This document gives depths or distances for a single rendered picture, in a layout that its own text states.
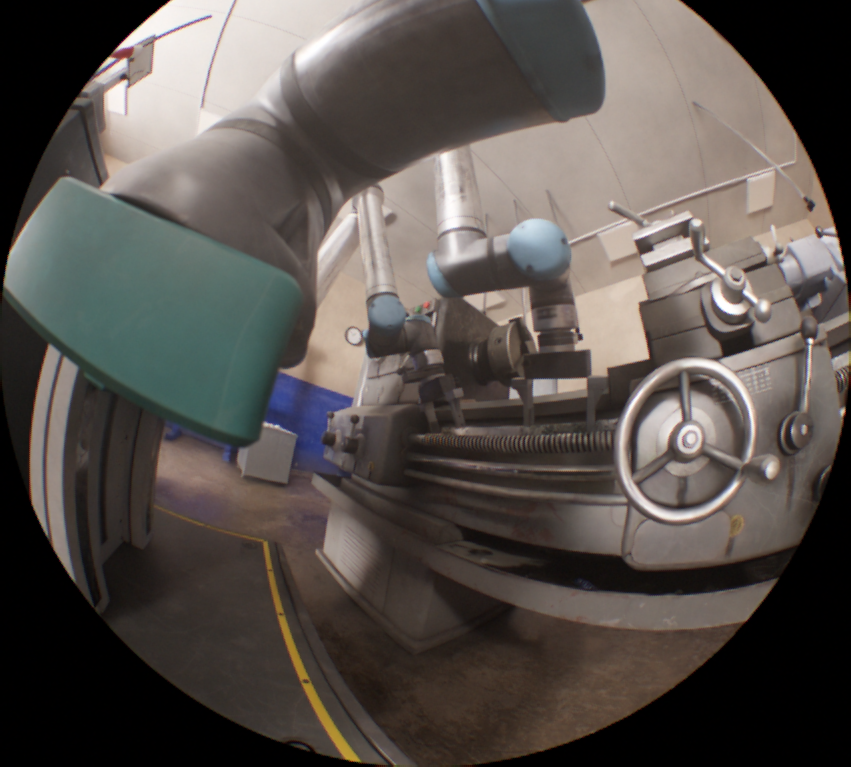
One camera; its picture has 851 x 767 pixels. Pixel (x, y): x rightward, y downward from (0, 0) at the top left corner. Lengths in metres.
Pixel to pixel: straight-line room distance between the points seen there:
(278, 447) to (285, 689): 2.42
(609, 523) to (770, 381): 0.40
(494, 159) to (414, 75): 2.86
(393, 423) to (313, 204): 0.73
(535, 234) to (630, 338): 3.87
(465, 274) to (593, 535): 0.58
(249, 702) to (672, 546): 0.53
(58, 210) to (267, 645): 0.48
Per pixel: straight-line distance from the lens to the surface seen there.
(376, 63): 0.16
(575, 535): 0.65
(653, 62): 3.18
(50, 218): 0.15
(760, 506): 0.48
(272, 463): 2.69
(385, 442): 0.83
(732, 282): 0.41
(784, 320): 0.53
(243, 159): 0.15
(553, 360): 0.51
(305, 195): 0.17
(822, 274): 1.12
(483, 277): 0.41
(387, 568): 0.97
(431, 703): 0.84
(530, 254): 0.38
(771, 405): 0.48
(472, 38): 0.15
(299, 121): 0.19
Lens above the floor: 0.67
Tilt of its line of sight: 24 degrees up
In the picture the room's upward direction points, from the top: 10 degrees clockwise
